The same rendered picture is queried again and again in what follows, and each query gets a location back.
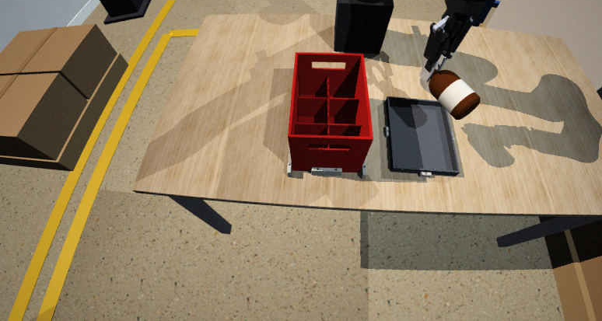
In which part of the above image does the brown glass bottle with white label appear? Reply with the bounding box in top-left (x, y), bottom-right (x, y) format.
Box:
top-left (429, 69), bottom-right (481, 120)

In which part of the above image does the red divided crate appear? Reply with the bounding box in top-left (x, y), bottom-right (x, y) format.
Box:
top-left (288, 52), bottom-right (373, 173)

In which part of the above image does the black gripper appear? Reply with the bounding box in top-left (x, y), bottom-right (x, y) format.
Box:
top-left (419, 0), bottom-right (488, 82)

